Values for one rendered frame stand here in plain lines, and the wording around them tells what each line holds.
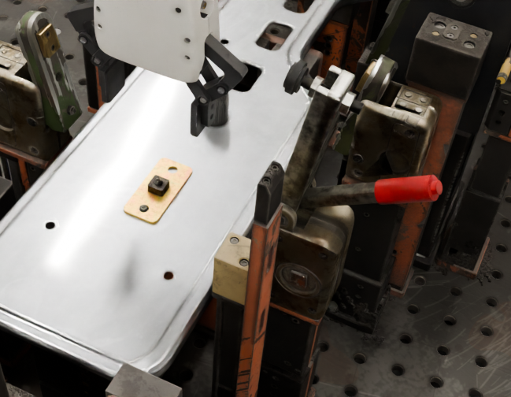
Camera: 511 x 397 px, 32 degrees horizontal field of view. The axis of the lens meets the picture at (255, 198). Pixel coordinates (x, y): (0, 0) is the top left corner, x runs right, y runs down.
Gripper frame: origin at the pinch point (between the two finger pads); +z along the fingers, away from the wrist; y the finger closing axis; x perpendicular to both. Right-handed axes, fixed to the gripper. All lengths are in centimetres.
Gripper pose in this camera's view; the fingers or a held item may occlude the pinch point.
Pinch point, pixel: (157, 102)
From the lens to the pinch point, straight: 82.1
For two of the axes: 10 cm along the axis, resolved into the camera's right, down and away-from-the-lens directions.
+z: -0.7, 6.6, 7.5
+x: -4.2, 6.6, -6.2
